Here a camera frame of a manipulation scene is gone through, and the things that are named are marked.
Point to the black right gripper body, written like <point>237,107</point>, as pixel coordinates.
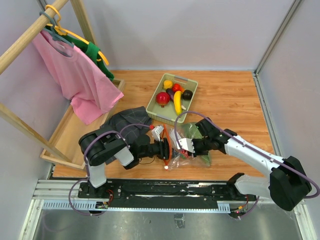
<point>201,146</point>

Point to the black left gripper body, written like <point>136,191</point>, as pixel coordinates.
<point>157,149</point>

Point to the clear zip top bag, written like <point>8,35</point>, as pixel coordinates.
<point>173,134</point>

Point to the red fake apple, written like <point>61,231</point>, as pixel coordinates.
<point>162,99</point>

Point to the dark fake avocado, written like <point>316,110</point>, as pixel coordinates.
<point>187,95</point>

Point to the yellow fake banana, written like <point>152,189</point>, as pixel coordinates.
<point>177,101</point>

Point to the purple fake eggplant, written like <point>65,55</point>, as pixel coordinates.
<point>171,94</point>

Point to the yellow fake orange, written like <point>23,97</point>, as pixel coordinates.
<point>167,84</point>

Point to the orange fake peach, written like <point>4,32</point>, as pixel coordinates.
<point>184,155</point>

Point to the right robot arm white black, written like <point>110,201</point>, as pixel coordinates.
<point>284,180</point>

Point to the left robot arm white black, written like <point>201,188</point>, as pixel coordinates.
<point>104,145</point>

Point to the dark grey checked cloth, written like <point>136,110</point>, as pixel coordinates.
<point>130,123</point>

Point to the pink t-shirt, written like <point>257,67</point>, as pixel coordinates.
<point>90,91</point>

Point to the wooden clothes rack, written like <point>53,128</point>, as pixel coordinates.
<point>30,92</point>

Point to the green t-shirt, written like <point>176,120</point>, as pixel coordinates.
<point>91,51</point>

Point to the grey clothes hanger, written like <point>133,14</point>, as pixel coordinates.
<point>55,36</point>

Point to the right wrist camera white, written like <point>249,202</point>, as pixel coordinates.
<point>186,144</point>

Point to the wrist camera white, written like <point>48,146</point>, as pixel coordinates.
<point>186,144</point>
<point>156,132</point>

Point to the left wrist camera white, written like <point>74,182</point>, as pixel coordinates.
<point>156,132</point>

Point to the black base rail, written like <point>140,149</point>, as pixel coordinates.
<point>148,196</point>

